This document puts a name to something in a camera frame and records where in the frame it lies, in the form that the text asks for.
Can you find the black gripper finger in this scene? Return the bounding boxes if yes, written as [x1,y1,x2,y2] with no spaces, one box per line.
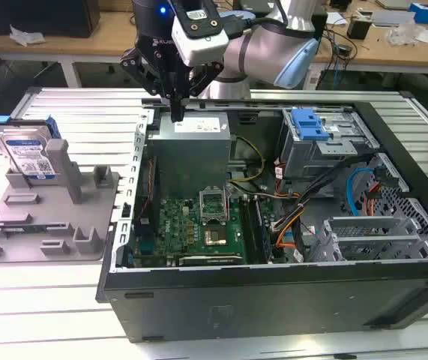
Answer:
[177,61,225,122]
[119,46,178,122]

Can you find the hard disk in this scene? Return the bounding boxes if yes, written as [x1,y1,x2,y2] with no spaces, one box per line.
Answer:
[0,113,63,181]

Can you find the silver disk bay cage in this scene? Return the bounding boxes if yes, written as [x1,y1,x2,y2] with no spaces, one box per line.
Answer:
[313,215,428,263]

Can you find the wooden desk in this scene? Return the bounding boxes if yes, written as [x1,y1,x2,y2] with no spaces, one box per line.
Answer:
[0,0,428,91]

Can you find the grey power supply unit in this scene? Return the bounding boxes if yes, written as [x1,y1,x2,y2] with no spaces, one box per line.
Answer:
[147,111,232,200]

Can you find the large black box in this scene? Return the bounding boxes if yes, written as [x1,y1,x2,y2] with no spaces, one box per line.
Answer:
[0,0,101,39]

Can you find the blue plastic drive latch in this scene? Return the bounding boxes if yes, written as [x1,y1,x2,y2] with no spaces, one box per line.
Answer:
[290,107,331,142]

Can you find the crumpled white plastic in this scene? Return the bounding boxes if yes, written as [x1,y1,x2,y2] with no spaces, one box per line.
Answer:
[9,24,46,48]

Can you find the black tower computer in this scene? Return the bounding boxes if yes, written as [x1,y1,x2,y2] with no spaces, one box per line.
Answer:
[312,10,329,42]

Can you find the metal socket cover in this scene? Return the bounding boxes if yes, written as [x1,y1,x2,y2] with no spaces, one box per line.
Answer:
[197,185,232,226]

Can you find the grey optical drive cage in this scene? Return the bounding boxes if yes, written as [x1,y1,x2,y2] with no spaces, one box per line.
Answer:
[279,106,379,183]

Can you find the white paper sheet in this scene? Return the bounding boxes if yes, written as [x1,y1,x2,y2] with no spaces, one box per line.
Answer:
[325,10,349,27]

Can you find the green motherboard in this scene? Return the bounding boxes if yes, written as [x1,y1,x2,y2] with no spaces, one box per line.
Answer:
[134,194,278,267]

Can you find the small black cube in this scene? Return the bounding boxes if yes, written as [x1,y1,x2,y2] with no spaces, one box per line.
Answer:
[346,16,374,41]

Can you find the CPU socket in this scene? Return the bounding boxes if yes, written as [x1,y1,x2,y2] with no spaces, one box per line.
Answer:
[201,223,230,249]

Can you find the grey parts rack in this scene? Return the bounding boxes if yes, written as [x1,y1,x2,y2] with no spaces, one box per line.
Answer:
[0,138,121,266]

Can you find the black graphics card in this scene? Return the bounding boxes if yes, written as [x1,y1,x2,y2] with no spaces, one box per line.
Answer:
[178,251,245,266]

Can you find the flat grey device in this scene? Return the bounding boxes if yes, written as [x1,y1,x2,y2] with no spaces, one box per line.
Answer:
[370,9,417,27]

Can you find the clear plastic bag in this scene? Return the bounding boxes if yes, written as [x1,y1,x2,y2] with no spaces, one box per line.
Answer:
[385,20,424,46]

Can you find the black PC case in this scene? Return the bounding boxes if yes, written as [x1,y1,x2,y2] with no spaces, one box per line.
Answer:
[95,89,428,344]

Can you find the black camera cable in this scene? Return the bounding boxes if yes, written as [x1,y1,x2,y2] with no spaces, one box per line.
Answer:
[226,0,289,38]

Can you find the yellow power wires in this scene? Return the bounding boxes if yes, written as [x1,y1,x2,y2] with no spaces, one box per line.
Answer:
[232,135,268,185]

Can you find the orange black wire bundle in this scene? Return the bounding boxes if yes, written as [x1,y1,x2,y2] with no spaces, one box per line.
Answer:
[271,202,312,251]

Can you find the blue data wire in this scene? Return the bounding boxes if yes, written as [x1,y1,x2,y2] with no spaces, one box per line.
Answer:
[346,166,400,218]

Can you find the orange disk power wire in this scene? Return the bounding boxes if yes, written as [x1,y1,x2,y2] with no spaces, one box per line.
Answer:
[362,186,384,218]

